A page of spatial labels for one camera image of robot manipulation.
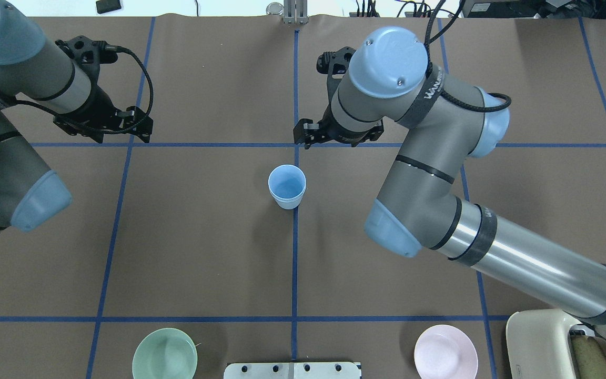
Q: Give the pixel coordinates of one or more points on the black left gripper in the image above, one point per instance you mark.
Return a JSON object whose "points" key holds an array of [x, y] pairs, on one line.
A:
{"points": [[101, 107]]}

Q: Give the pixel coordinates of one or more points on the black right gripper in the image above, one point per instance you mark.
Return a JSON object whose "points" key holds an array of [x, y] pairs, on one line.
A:
{"points": [[346, 132]]}

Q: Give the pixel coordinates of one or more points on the light blue cup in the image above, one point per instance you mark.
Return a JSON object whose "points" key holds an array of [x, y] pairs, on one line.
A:
{"points": [[287, 186]]}

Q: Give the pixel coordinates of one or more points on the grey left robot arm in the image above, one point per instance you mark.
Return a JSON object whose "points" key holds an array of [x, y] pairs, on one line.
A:
{"points": [[60, 78]]}

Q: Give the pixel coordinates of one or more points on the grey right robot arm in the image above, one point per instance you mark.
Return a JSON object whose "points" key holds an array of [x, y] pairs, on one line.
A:
{"points": [[448, 121]]}

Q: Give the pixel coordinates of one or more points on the black box on floor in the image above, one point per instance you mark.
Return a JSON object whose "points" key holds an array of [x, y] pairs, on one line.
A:
{"points": [[107, 6]]}

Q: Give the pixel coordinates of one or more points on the green bowl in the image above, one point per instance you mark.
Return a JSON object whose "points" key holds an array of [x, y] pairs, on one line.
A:
{"points": [[165, 353]]}

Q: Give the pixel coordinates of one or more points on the pink bowl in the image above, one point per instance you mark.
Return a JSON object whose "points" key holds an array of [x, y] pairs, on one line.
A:
{"points": [[444, 351]]}

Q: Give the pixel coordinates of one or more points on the cream toaster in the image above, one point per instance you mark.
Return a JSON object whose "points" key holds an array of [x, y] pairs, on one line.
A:
{"points": [[538, 343]]}

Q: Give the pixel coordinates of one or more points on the toast slice in toaster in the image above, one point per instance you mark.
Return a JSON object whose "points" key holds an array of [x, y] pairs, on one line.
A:
{"points": [[589, 356]]}

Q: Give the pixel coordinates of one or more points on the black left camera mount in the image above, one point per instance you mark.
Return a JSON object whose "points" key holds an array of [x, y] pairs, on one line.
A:
{"points": [[88, 52]]}

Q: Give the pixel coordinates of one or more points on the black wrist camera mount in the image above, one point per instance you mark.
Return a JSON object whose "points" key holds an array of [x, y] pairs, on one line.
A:
{"points": [[334, 65]]}

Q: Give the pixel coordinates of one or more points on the silver post at table edge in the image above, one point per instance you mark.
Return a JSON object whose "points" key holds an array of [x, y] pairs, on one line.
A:
{"points": [[295, 12]]}

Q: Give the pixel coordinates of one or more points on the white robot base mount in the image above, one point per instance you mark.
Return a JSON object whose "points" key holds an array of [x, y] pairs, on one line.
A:
{"points": [[294, 370]]}

